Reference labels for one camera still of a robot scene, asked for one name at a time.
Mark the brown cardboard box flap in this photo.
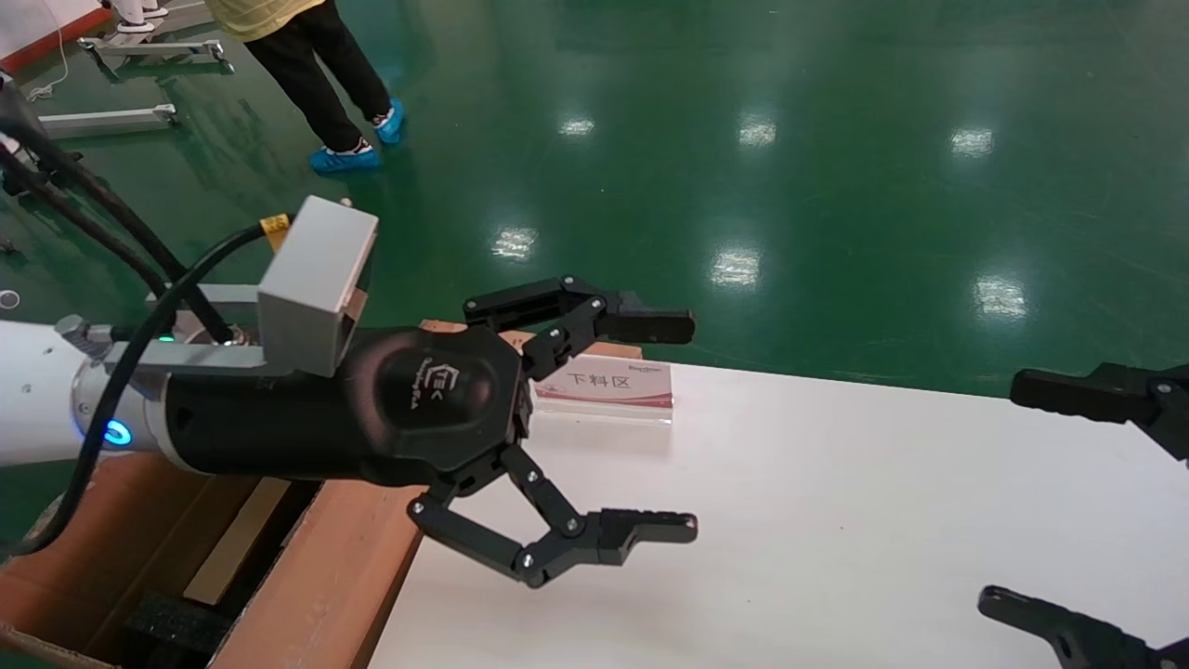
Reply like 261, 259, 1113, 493
183, 477, 294, 607

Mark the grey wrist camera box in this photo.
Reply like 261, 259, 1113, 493
257, 195, 379, 377

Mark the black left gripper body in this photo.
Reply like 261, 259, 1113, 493
163, 325, 535, 498

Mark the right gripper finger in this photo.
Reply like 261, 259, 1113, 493
1010, 362, 1189, 463
977, 585, 1189, 669

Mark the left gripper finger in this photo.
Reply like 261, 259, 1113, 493
407, 444, 699, 589
463, 275, 696, 382

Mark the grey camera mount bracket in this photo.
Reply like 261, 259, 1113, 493
54, 283, 270, 377

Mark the black cable with yellow tag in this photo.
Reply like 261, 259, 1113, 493
5, 214, 296, 558

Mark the large cardboard box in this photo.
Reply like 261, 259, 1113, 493
0, 321, 644, 669

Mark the black foam pad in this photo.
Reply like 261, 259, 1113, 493
124, 595, 233, 665

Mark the person in yellow coat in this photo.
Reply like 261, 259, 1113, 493
204, 0, 407, 175

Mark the white table foot bar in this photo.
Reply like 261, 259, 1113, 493
79, 37, 230, 73
37, 104, 177, 140

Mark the acrylic sign with red print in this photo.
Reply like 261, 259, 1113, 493
534, 353, 674, 426

